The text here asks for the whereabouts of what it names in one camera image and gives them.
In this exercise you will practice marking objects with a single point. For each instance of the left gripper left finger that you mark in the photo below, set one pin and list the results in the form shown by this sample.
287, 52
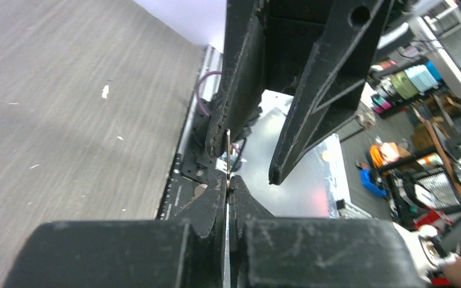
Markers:
183, 251

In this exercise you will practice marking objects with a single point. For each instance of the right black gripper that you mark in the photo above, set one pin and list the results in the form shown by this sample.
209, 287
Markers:
318, 51

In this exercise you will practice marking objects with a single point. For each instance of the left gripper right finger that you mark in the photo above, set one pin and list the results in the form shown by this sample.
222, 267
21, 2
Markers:
314, 252

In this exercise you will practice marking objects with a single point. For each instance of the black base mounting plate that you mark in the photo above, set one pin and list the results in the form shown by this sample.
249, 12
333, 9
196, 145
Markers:
188, 171

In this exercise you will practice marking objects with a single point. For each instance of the small keys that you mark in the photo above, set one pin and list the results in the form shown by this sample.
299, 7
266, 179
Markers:
228, 157

